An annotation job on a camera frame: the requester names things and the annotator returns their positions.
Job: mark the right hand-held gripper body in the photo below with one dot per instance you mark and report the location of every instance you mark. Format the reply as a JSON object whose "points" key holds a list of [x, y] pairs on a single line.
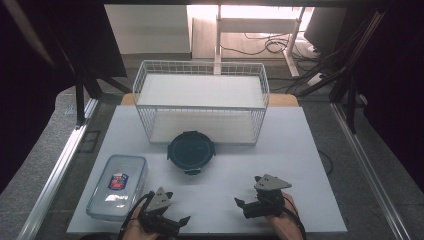
{"points": [[271, 182]]}

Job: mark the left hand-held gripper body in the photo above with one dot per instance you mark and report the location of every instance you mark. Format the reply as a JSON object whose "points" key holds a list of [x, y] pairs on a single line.
{"points": [[159, 200]]}

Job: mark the round container with blue lid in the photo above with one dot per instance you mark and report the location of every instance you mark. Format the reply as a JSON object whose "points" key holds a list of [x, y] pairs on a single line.
{"points": [[191, 152]]}

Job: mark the person's left hand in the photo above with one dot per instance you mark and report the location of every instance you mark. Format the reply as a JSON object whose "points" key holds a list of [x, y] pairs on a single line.
{"points": [[133, 230]]}

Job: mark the person's right hand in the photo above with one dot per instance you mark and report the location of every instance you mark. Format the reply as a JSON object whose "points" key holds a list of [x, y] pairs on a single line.
{"points": [[283, 226]]}

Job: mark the clear rectangular container with label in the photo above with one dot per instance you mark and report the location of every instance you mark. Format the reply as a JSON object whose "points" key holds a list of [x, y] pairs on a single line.
{"points": [[117, 186]]}

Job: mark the black metal stand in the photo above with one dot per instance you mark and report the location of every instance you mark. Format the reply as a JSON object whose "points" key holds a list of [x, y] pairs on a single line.
{"points": [[80, 90], [350, 83]]}

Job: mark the dark monitor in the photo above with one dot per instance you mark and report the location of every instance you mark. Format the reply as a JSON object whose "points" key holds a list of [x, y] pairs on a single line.
{"points": [[325, 30]]}

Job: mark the white cabinet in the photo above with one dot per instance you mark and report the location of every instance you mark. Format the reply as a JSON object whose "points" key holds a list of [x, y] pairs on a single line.
{"points": [[148, 28]]}

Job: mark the aluminium rail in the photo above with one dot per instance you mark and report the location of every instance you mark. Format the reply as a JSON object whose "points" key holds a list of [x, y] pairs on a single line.
{"points": [[55, 180], [366, 173]]}

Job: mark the white desk frame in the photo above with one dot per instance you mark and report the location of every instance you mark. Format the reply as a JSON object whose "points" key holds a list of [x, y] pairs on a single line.
{"points": [[256, 25]]}

